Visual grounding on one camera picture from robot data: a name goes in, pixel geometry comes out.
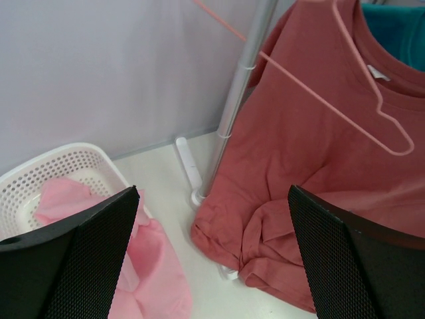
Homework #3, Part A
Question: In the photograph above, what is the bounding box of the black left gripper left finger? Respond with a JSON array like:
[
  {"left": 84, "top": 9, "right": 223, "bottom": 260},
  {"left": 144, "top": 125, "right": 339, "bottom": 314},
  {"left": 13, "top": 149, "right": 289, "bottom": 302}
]
[{"left": 1, "top": 186, "right": 139, "bottom": 319}]

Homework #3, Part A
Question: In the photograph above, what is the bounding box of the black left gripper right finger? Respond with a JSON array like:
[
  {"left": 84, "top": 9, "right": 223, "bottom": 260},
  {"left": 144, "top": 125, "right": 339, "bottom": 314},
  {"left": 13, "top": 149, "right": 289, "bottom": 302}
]
[{"left": 288, "top": 185, "right": 424, "bottom": 318}]

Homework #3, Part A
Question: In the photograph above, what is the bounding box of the pink t shirt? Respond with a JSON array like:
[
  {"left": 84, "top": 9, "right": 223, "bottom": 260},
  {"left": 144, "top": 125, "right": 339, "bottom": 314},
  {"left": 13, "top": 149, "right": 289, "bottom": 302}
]
[{"left": 34, "top": 177, "right": 193, "bottom": 319}]

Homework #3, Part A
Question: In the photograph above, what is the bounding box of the pink wire hanger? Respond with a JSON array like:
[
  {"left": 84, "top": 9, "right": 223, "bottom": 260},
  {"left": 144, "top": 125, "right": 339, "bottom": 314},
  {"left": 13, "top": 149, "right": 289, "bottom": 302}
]
[{"left": 192, "top": 0, "right": 415, "bottom": 156}]

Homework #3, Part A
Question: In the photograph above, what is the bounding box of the red t shirt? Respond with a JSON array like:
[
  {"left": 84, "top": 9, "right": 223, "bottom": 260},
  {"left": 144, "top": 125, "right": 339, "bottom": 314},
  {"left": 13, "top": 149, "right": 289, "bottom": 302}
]
[{"left": 191, "top": 1, "right": 424, "bottom": 312}]

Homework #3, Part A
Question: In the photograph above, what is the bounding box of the teal t shirt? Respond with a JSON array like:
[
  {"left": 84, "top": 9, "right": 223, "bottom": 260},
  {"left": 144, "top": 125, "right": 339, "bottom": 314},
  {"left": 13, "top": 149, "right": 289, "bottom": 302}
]
[{"left": 362, "top": 3, "right": 424, "bottom": 71}]

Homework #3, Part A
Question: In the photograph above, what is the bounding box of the white perforated plastic basket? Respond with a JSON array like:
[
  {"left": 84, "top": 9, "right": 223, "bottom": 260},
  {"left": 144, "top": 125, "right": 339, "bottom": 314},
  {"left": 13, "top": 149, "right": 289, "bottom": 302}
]
[{"left": 1, "top": 143, "right": 129, "bottom": 240}]

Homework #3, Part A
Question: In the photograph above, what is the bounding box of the metal clothes rack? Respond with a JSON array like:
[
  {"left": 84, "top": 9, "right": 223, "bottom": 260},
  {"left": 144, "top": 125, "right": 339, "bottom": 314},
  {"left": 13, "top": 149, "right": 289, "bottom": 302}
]
[{"left": 175, "top": 0, "right": 278, "bottom": 210}]

